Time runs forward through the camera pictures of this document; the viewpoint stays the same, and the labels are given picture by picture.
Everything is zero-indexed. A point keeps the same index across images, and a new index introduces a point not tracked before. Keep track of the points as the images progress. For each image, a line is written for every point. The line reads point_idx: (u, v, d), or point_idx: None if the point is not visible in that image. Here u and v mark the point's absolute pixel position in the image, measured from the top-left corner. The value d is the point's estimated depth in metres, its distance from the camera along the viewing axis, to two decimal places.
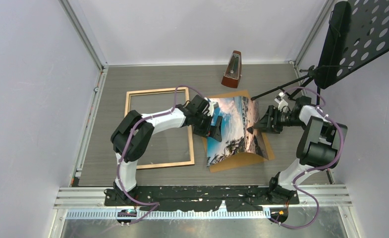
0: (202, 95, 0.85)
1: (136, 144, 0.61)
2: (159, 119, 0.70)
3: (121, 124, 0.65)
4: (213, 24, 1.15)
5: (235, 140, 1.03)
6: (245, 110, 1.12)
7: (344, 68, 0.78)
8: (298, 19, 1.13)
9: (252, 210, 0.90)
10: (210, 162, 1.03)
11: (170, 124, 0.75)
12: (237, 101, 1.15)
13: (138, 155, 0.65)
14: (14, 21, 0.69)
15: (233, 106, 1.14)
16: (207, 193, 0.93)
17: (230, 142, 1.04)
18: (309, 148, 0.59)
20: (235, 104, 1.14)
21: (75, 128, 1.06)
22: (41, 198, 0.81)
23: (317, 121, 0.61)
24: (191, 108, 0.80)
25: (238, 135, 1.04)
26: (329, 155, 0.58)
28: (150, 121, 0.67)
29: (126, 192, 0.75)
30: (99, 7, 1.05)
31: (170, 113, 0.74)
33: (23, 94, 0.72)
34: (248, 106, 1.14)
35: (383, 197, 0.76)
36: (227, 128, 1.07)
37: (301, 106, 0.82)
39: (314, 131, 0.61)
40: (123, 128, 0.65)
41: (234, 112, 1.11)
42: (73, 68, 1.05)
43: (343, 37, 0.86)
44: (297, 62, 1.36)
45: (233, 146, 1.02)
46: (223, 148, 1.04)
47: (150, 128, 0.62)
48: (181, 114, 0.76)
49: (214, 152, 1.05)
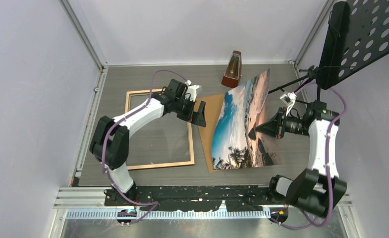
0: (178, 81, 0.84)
1: (115, 150, 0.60)
2: (133, 118, 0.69)
3: (99, 120, 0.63)
4: (213, 24, 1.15)
5: (239, 150, 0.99)
6: (249, 99, 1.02)
7: (346, 69, 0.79)
8: (298, 19, 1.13)
9: (252, 210, 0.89)
10: (215, 166, 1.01)
11: (150, 116, 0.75)
12: (248, 89, 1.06)
13: (120, 161, 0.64)
14: (14, 22, 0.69)
15: (243, 94, 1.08)
16: (207, 193, 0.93)
17: (234, 150, 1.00)
18: (296, 200, 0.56)
20: (244, 94, 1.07)
21: (75, 128, 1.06)
22: (41, 198, 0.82)
23: (308, 185, 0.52)
24: (169, 94, 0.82)
25: (242, 145, 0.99)
26: (313, 210, 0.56)
28: (129, 122, 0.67)
29: (120, 191, 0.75)
30: (99, 6, 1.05)
31: (144, 106, 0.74)
33: (23, 94, 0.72)
34: (254, 92, 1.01)
35: (383, 198, 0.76)
36: (231, 129, 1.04)
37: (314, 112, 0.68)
39: (305, 192, 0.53)
40: (99, 127, 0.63)
41: (241, 104, 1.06)
42: (74, 68, 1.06)
43: (342, 37, 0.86)
44: (297, 62, 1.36)
45: (238, 157, 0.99)
46: (227, 155, 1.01)
47: (126, 131, 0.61)
48: (158, 104, 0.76)
49: (219, 155, 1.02)
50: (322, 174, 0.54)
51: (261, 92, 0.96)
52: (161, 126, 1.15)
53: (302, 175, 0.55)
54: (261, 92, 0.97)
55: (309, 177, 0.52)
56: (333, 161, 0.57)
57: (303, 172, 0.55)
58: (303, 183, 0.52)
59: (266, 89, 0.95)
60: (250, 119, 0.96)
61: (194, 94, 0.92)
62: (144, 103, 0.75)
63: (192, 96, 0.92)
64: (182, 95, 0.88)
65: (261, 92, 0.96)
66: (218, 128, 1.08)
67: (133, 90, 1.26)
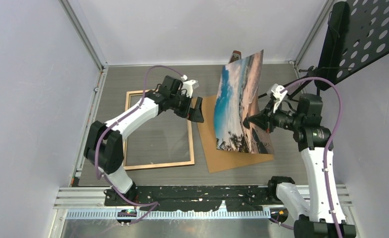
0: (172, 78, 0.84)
1: (109, 155, 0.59)
2: (127, 121, 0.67)
3: (90, 125, 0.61)
4: (213, 24, 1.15)
5: (237, 136, 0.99)
6: (244, 85, 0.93)
7: (344, 70, 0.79)
8: (298, 19, 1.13)
9: (252, 210, 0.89)
10: (220, 146, 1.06)
11: (144, 117, 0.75)
12: (243, 71, 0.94)
13: (115, 164, 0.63)
14: (13, 22, 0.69)
15: (237, 75, 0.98)
16: (207, 193, 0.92)
17: (233, 135, 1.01)
18: None
20: (239, 76, 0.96)
21: (75, 128, 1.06)
22: (41, 198, 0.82)
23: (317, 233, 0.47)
24: (164, 92, 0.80)
25: (238, 130, 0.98)
26: None
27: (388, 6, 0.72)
28: (122, 126, 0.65)
29: (120, 193, 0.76)
30: (99, 6, 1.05)
31: (138, 107, 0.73)
33: (24, 94, 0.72)
34: (249, 78, 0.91)
35: (383, 198, 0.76)
36: (228, 112, 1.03)
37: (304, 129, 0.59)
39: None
40: (91, 132, 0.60)
41: (236, 88, 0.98)
42: (74, 68, 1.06)
43: (341, 38, 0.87)
44: (297, 62, 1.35)
45: (237, 143, 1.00)
46: (228, 139, 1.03)
47: (119, 136, 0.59)
48: (152, 103, 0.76)
49: (222, 137, 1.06)
50: (329, 223, 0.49)
51: (253, 80, 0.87)
52: (161, 126, 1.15)
53: (307, 227, 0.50)
54: (253, 79, 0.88)
55: (317, 229, 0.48)
56: (336, 201, 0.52)
57: (308, 224, 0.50)
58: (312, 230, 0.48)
59: (258, 78, 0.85)
60: (244, 108, 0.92)
61: (191, 90, 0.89)
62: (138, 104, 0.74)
63: (188, 92, 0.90)
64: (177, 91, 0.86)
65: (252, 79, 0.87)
66: (217, 110, 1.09)
67: (134, 89, 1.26)
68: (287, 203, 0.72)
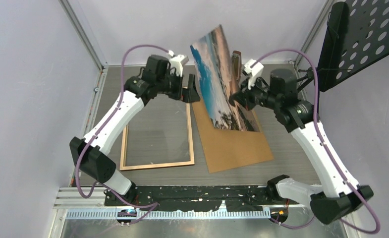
0: (156, 57, 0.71)
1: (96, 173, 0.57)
2: (106, 131, 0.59)
3: (70, 143, 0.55)
4: (213, 24, 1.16)
5: (226, 114, 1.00)
6: (217, 63, 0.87)
7: (344, 71, 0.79)
8: (298, 19, 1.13)
9: (252, 210, 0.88)
10: (215, 125, 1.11)
11: (128, 117, 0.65)
12: (212, 48, 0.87)
13: (106, 174, 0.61)
14: (13, 22, 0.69)
15: (208, 55, 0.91)
16: (207, 193, 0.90)
17: (223, 114, 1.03)
18: (329, 220, 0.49)
20: (210, 55, 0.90)
21: (75, 128, 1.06)
22: (42, 197, 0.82)
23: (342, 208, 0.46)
24: (146, 77, 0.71)
25: (226, 109, 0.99)
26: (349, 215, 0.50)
27: (387, 7, 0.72)
28: (101, 138, 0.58)
29: (117, 196, 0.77)
30: (99, 6, 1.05)
31: (117, 108, 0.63)
33: (24, 94, 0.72)
34: (220, 54, 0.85)
35: (383, 198, 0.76)
36: (213, 92, 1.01)
37: (286, 112, 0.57)
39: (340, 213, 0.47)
40: (73, 151, 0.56)
41: (211, 67, 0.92)
42: (73, 67, 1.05)
43: (341, 39, 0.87)
44: (297, 62, 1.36)
45: (228, 121, 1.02)
46: (220, 118, 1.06)
47: (99, 154, 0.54)
48: (132, 98, 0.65)
49: (214, 117, 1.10)
50: (349, 194, 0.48)
51: (225, 56, 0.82)
52: (161, 126, 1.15)
53: (329, 206, 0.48)
54: (225, 56, 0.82)
55: (342, 205, 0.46)
56: (344, 169, 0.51)
57: (330, 205, 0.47)
58: (339, 208, 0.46)
59: (229, 55, 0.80)
60: (226, 87, 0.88)
61: (181, 69, 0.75)
62: (116, 106, 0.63)
63: (178, 71, 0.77)
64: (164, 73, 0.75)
65: (224, 56, 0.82)
66: (204, 91, 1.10)
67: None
68: (297, 197, 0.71)
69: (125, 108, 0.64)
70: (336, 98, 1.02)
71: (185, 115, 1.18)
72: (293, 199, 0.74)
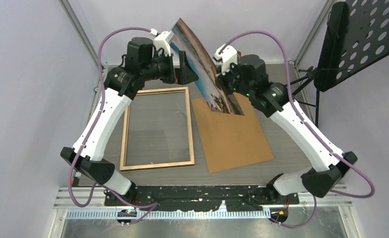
0: (138, 42, 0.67)
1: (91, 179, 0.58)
2: (93, 138, 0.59)
3: (61, 155, 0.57)
4: (213, 24, 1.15)
5: (217, 97, 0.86)
6: (194, 50, 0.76)
7: (344, 71, 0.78)
8: (298, 19, 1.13)
9: (252, 210, 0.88)
10: (212, 107, 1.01)
11: (113, 118, 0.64)
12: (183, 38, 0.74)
13: (105, 177, 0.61)
14: (13, 22, 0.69)
15: (182, 44, 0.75)
16: (207, 193, 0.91)
17: (214, 96, 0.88)
18: (325, 193, 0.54)
20: (183, 43, 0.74)
21: (75, 128, 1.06)
22: (42, 197, 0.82)
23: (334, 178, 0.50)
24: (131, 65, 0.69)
25: (215, 91, 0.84)
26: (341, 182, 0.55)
27: (387, 7, 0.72)
28: (90, 147, 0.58)
29: (118, 196, 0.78)
30: (99, 6, 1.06)
31: (101, 112, 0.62)
33: (24, 94, 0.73)
34: (192, 43, 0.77)
35: (383, 198, 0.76)
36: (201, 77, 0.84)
37: (261, 98, 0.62)
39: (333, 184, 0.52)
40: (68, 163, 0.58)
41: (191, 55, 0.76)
42: (73, 67, 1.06)
43: (341, 39, 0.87)
44: (297, 62, 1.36)
45: (219, 104, 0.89)
46: (212, 100, 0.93)
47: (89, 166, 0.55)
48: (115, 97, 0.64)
49: (208, 99, 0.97)
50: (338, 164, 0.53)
51: (197, 44, 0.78)
52: (160, 126, 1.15)
53: (322, 179, 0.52)
54: (196, 44, 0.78)
55: (333, 177, 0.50)
56: (328, 141, 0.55)
57: (323, 179, 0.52)
58: (332, 180, 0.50)
59: (201, 46, 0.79)
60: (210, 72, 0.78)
61: (167, 47, 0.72)
62: (99, 109, 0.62)
63: (166, 51, 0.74)
64: (150, 58, 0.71)
65: (196, 44, 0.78)
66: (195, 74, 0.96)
67: (142, 89, 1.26)
68: (297, 188, 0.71)
69: (109, 109, 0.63)
70: (337, 98, 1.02)
71: (185, 115, 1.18)
72: (295, 191, 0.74)
